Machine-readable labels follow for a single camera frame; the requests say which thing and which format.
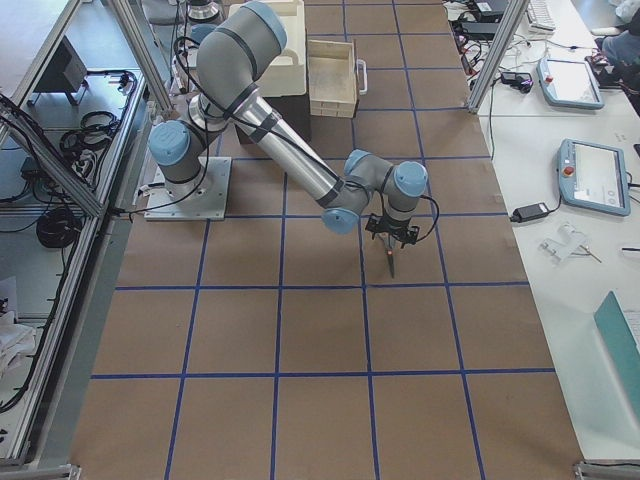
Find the black power brick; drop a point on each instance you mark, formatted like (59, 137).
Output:
(530, 212)

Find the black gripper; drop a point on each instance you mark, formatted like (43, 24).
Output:
(389, 244)

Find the grey orange scissors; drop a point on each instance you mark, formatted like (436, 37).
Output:
(389, 247)

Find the aluminium frame post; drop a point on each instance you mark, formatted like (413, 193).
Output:
(503, 37)

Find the blue teach pendant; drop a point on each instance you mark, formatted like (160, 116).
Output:
(593, 176)
(569, 84)

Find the clear acrylic bracket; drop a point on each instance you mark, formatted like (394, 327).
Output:
(571, 242)

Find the blue teach pendant near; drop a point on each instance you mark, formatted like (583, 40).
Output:
(593, 176)

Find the blue teach pendant far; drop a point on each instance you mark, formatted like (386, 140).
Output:
(569, 84)

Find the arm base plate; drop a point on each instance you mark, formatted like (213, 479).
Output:
(203, 198)

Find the light wooden drawer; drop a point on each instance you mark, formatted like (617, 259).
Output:
(332, 80)

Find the white drawer handle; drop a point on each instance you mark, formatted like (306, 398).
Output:
(362, 76)

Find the white plastic tray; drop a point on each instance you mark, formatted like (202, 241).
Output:
(285, 50)

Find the teal laptop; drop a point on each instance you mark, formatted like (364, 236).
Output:
(618, 337)

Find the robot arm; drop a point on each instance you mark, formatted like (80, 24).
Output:
(176, 146)

